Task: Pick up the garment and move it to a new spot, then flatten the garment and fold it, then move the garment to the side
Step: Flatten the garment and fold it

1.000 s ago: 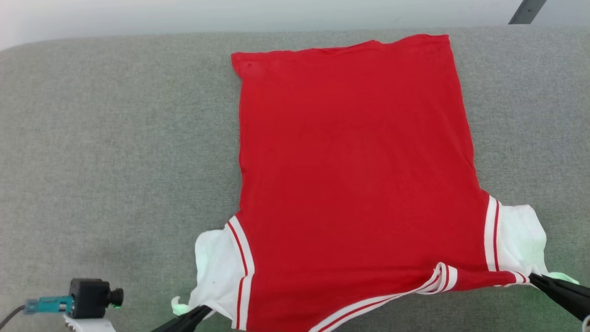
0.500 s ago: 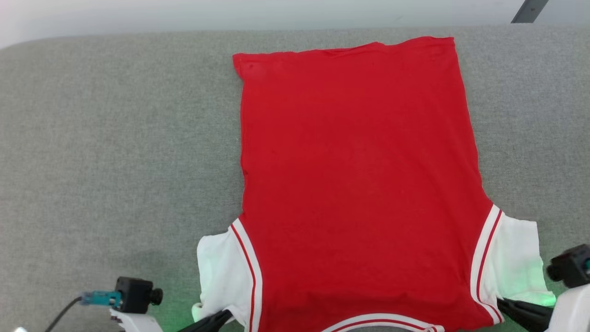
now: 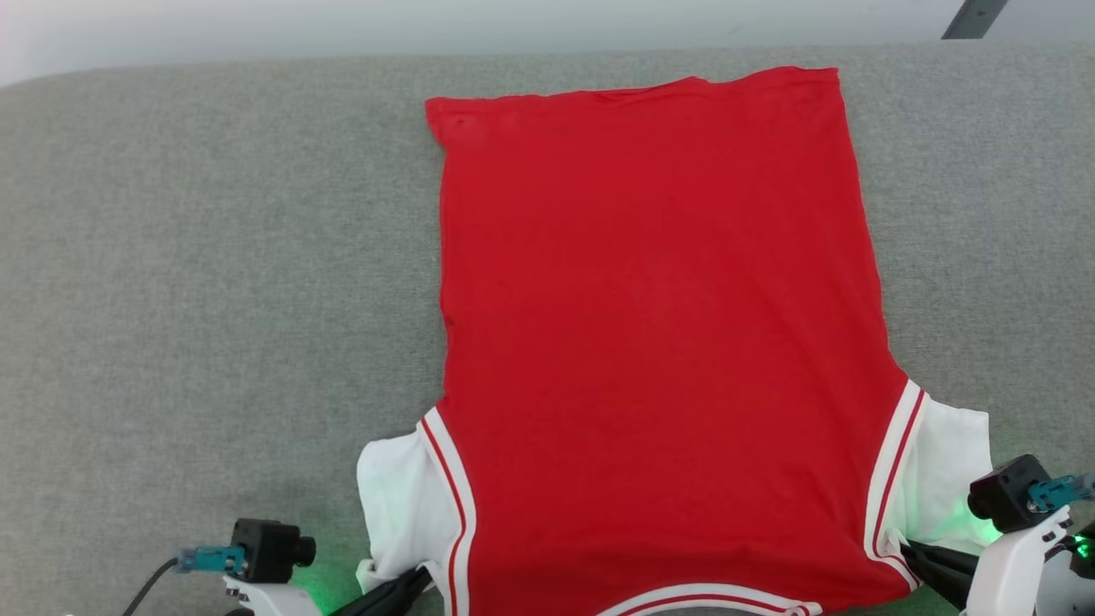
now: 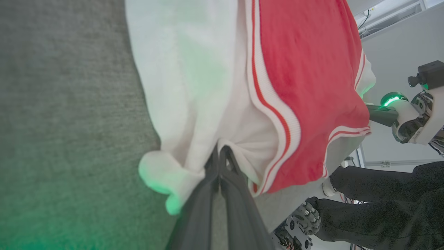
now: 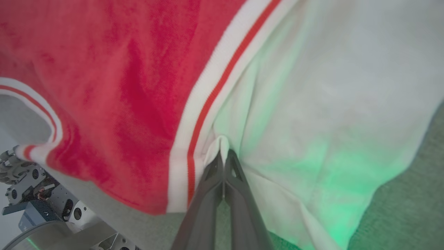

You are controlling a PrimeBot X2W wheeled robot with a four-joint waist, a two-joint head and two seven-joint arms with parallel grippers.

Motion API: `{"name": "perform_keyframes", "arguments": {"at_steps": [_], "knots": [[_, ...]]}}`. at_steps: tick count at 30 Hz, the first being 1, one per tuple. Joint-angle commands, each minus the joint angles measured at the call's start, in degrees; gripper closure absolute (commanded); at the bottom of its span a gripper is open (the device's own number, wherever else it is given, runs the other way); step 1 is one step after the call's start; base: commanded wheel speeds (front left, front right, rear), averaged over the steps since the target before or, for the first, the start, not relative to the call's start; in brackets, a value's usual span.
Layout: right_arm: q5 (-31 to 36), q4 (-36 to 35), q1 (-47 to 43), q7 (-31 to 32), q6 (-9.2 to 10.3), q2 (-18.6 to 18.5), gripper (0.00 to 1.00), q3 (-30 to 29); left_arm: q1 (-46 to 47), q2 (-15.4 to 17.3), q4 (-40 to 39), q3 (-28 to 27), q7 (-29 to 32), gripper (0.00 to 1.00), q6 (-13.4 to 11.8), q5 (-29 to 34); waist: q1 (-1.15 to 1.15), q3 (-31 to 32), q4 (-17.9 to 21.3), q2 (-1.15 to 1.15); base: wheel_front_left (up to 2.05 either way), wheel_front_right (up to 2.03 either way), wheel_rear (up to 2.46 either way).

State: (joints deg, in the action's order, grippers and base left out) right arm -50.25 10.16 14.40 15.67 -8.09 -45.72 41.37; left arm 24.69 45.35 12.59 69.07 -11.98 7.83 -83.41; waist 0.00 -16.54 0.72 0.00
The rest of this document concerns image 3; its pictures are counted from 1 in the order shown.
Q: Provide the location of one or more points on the teal camera connector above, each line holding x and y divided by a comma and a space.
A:
1061, 492
210, 560

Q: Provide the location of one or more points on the teal left camera connector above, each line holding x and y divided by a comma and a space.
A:
210, 560

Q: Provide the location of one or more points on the red shirt with white sleeves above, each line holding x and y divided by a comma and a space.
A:
659, 342

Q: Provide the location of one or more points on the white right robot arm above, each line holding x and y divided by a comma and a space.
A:
1074, 590

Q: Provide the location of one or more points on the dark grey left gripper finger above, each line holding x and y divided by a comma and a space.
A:
389, 596

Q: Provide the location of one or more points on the teal right camera connector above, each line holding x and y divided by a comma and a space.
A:
1061, 492

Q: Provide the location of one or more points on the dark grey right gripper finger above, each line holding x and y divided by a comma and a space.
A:
949, 560
956, 589

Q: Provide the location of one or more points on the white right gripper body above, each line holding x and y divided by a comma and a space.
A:
1014, 569

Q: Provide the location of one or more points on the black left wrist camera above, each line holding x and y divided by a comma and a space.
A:
269, 549

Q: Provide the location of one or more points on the grey partition foot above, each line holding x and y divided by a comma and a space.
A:
975, 17

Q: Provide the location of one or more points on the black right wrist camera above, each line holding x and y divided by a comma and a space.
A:
1009, 494

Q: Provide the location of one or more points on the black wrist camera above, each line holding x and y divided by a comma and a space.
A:
1009, 494
269, 549

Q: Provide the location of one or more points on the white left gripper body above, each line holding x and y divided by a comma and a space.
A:
269, 601

